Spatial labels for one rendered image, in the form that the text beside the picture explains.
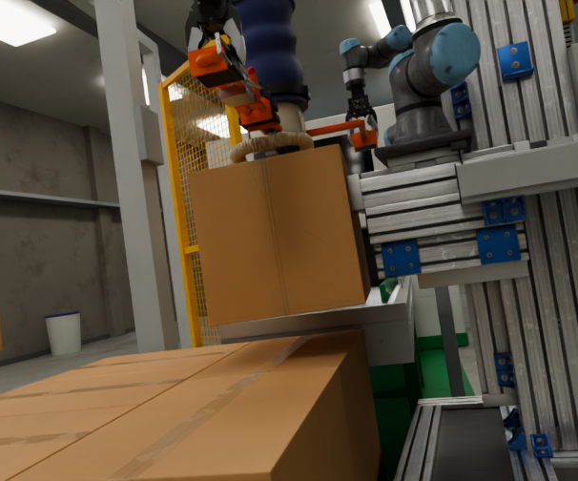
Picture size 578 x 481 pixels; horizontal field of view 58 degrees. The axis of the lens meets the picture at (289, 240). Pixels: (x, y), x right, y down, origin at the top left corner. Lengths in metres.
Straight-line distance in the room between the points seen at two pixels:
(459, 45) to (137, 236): 2.10
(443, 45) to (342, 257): 0.52
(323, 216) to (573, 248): 0.64
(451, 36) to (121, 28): 2.27
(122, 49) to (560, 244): 2.46
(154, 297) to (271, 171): 1.69
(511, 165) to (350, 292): 0.46
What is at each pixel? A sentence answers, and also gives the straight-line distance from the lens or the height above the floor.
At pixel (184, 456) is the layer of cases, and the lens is 0.80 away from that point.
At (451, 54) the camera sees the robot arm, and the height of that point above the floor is 1.19.
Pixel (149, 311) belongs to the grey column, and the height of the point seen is 0.66.
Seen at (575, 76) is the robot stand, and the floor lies 1.15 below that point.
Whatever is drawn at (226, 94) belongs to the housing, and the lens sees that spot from 1.19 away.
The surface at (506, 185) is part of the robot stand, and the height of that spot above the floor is 0.89.
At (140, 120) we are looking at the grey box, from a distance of 2.99.
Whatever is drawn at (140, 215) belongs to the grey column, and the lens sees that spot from 2.93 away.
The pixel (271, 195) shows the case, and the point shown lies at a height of 0.97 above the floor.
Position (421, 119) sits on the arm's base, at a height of 1.09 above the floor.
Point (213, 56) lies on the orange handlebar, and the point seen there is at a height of 1.20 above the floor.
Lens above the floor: 0.78
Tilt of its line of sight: 3 degrees up
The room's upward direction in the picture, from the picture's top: 8 degrees counter-clockwise
